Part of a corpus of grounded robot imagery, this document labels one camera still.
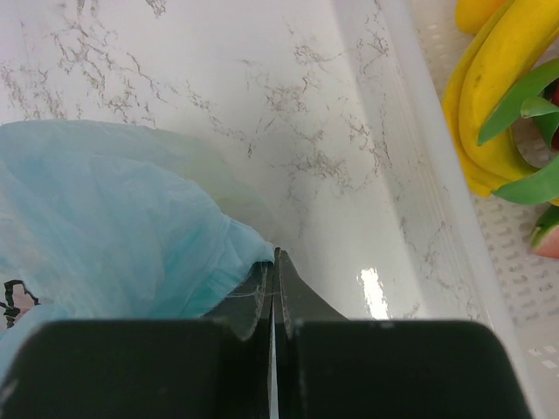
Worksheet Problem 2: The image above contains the fake watermelon slice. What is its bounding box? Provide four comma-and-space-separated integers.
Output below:
530, 205, 559, 259

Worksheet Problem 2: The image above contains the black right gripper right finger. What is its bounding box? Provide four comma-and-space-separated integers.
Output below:
273, 248, 346, 418

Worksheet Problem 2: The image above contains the light blue plastic bag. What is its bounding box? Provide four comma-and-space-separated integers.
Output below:
1, 120, 274, 371

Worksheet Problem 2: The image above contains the yellow fake banana bunch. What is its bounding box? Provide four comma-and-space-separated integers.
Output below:
443, 1, 558, 197

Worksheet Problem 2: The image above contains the white plastic fruit basket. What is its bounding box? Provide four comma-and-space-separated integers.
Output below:
334, 1, 558, 418

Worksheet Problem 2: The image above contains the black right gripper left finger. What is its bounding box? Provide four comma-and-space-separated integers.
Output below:
200, 262, 273, 418

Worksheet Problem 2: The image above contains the red fake dragon fruit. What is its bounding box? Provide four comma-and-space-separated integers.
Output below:
476, 58, 559, 205

